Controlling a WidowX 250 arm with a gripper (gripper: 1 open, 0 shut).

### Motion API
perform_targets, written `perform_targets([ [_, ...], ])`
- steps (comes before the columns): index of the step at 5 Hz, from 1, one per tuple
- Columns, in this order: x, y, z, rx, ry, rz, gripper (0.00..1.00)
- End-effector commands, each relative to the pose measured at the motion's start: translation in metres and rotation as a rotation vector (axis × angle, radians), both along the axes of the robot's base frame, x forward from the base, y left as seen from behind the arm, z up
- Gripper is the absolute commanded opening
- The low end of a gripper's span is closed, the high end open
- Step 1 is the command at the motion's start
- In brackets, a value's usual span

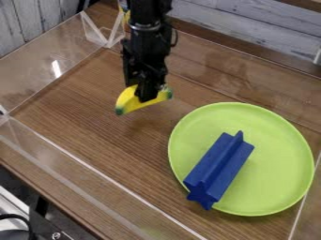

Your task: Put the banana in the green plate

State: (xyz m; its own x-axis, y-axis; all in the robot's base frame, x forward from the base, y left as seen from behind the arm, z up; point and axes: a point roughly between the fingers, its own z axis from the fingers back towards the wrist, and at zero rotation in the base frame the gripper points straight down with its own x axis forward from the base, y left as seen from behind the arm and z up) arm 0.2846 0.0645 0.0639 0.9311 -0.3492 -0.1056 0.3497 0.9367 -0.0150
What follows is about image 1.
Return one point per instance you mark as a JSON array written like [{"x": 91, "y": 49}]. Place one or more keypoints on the clear acrylic front wall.
[{"x": 110, "y": 210}]

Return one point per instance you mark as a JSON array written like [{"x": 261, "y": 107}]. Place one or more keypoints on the blue star-shaped block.
[{"x": 209, "y": 178}]

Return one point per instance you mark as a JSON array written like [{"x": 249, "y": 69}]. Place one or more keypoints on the yellow blue labelled can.
[{"x": 125, "y": 9}]

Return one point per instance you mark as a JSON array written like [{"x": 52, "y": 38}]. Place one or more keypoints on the clear acrylic corner bracket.
[{"x": 103, "y": 36}]

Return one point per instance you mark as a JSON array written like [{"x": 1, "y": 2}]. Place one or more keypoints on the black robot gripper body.
[{"x": 149, "y": 44}]

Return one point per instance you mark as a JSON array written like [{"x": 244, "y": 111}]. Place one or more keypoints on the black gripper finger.
[
  {"x": 147, "y": 89},
  {"x": 131, "y": 69}
]

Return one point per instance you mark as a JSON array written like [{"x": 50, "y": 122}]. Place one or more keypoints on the green round plate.
[{"x": 276, "y": 175}]

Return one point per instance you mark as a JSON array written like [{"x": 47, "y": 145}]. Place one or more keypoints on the yellow toy banana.
[{"x": 127, "y": 102}]

